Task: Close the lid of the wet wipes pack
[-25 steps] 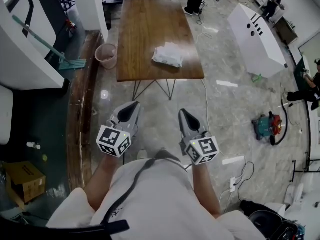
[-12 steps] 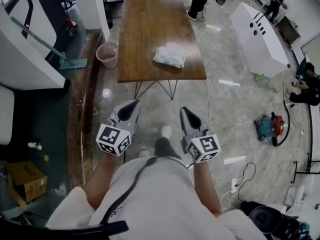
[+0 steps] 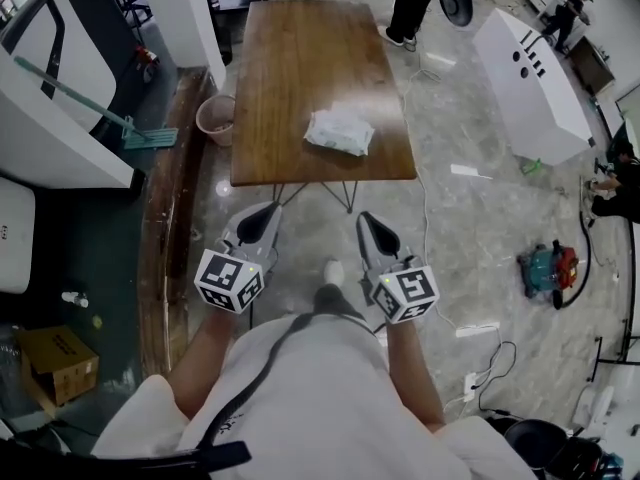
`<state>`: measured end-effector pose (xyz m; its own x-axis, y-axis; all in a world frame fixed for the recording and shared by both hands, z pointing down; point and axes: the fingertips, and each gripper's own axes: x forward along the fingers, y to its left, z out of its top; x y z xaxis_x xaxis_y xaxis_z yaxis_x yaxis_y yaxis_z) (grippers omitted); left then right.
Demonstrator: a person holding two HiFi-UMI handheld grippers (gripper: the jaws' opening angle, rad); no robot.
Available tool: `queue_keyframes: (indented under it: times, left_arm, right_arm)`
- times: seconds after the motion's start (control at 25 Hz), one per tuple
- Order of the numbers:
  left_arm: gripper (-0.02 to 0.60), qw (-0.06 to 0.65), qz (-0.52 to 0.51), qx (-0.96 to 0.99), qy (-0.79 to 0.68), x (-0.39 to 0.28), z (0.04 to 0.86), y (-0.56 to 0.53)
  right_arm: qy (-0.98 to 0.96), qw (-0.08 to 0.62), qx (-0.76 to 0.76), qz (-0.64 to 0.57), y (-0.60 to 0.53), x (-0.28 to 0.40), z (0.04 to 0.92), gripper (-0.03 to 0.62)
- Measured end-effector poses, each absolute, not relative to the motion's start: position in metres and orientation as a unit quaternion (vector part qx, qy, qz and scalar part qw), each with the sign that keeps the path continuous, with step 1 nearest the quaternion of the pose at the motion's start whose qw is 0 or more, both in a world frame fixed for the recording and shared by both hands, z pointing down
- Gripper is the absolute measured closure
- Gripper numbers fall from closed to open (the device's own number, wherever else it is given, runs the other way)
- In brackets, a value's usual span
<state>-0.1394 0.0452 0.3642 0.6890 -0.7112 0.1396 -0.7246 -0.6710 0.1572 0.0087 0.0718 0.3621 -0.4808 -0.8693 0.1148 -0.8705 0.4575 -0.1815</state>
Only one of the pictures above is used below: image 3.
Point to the large white black machine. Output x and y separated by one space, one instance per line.
60 118

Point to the white power strip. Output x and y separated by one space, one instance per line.
477 330

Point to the pink mesh wastebasket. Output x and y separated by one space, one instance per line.
216 120

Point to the small yellow object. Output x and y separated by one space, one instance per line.
97 321

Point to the white pillar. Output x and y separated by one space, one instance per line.
180 23

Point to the white floor socket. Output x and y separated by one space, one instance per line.
471 387

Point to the white flat strip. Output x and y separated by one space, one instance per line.
467 170

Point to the brown wooden cabinet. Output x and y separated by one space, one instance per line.
592 65

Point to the teal and red vacuum cleaner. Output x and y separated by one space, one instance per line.
545 270

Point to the person's white shirt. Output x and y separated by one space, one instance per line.
310 398

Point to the long brown wooden bench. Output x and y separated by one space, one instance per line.
167 218

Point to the white cabinet with holes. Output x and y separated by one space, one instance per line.
540 98

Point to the clear plastic bottle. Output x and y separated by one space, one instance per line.
75 299

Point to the black bag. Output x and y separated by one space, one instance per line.
575 458

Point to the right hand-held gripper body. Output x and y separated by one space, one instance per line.
407 293

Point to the white wet wipes pack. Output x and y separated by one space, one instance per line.
340 133

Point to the black round bin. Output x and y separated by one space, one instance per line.
532 443

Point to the black metal frame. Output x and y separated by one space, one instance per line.
617 353

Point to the person's left forearm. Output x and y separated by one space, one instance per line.
205 363

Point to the person's right forearm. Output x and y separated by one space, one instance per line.
412 368

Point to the red fire extinguisher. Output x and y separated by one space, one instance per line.
147 60

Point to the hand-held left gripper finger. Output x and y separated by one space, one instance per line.
252 225
275 238

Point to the small green object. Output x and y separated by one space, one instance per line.
531 166

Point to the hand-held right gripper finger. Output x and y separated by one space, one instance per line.
364 245
382 238

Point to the brown cardboard box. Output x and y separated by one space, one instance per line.
57 363

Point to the wooden table with metal legs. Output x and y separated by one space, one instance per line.
310 68

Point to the person's leg in dark shorts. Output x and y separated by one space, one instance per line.
335 303

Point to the green floor mop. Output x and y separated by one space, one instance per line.
145 138

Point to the white rounded appliance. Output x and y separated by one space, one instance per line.
15 238

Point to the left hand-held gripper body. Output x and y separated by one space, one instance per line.
227 280

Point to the person's white shoe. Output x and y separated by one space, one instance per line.
334 271

